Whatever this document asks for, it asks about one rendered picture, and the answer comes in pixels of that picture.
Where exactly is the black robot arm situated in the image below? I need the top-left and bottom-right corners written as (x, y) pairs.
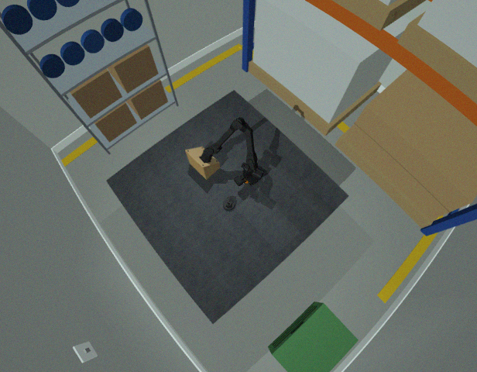
top-left (199, 117), bottom-right (264, 186)

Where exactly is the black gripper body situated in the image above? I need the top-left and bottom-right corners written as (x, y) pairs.
top-left (234, 170), bottom-right (252, 186)

